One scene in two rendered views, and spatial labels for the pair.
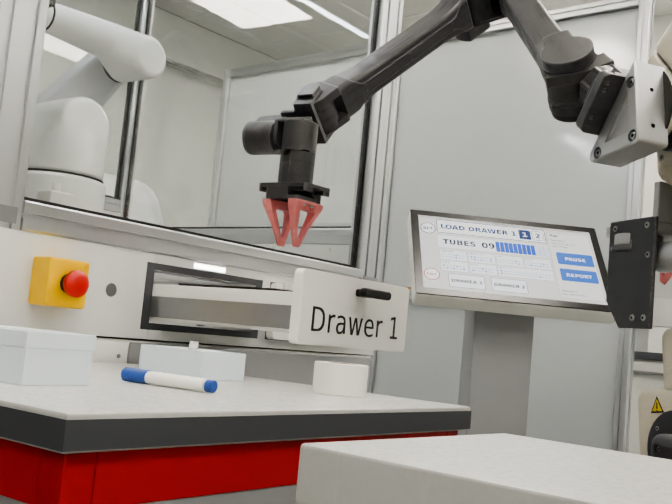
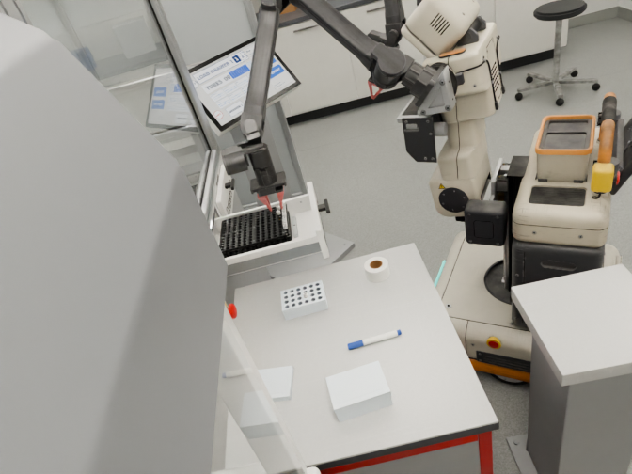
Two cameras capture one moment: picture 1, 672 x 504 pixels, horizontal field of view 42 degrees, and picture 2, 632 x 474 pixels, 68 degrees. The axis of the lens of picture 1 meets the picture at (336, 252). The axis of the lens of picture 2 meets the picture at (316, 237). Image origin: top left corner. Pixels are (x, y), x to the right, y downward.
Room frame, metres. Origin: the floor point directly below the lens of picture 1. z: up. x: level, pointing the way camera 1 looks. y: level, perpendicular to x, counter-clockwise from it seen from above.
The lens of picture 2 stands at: (0.35, 0.66, 1.68)
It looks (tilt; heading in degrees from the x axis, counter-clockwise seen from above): 35 degrees down; 327
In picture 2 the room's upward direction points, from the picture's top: 17 degrees counter-clockwise
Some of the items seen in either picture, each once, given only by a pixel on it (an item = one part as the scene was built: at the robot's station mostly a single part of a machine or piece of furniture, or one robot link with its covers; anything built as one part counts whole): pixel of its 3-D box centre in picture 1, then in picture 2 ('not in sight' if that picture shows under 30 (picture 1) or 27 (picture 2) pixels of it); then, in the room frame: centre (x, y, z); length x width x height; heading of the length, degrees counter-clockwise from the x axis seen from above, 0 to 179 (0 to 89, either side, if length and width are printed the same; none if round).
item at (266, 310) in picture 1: (254, 311); (254, 236); (1.50, 0.13, 0.86); 0.40 x 0.26 x 0.06; 53
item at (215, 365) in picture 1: (191, 362); (304, 299); (1.23, 0.19, 0.78); 0.12 x 0.08 x 0.04; 54
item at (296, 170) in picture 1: (295, 174); (265, 175); (1.40, 0.08, 1.09); 0.10 x 0.07 x 0.07; 52
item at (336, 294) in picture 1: (353, 313); (317, 217); (1.38, -0.04, 0.87); 0.29 x 0.02 x 0.11; 143
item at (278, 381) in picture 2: not in sight; (266, 385); (1.10, 0.43, 0.77); 0.13 x 0.09 x 0.02; 44
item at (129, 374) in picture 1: (167, 380); (374, 339); (0.98, 0.17, 0.77); 0.14 x 0.02 x 0.02; 55
